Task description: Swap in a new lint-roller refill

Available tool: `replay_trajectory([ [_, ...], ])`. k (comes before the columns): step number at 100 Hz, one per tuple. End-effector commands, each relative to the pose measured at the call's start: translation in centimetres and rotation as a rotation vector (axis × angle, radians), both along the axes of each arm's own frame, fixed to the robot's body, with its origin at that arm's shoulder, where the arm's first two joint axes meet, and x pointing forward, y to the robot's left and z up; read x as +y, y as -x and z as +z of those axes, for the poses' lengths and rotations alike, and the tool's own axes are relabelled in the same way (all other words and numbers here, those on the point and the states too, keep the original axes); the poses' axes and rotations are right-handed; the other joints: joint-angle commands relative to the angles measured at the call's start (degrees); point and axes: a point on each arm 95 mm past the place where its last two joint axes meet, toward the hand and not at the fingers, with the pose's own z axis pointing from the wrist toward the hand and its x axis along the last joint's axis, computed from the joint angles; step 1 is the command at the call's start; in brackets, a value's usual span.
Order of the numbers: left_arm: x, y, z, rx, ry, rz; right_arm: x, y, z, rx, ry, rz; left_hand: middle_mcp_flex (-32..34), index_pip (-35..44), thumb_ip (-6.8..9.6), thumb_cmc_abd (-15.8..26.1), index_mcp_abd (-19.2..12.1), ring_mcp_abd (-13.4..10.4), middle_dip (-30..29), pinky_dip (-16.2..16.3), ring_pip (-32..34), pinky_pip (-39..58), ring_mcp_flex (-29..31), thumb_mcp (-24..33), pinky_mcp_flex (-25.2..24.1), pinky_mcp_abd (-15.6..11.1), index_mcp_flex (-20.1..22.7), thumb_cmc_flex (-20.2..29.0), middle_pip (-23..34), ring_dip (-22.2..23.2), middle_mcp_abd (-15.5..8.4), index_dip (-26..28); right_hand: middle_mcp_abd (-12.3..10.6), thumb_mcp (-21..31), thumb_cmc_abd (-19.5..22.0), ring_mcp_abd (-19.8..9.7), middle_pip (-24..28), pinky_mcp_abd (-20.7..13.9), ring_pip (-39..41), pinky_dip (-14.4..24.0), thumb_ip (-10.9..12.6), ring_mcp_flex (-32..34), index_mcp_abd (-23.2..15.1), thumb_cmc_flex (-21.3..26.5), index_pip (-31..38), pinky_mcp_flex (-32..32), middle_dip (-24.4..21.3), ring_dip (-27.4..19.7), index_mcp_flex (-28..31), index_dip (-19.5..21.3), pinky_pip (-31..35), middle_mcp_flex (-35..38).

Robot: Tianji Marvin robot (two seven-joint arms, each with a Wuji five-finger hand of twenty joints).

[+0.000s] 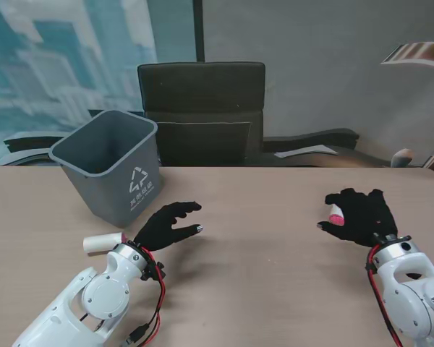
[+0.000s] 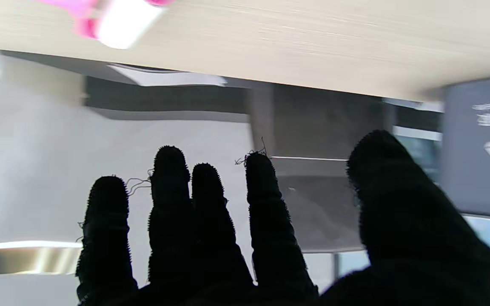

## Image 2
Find grey waste bin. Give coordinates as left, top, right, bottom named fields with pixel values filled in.
left=442, top=74, right=490, bottom=218

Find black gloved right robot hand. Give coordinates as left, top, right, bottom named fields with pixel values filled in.
left=75, top=130, right=490, bottom=306

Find bronze metal wall strip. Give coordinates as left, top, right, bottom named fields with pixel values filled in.
left=0, top=240, right=85, bottom=277

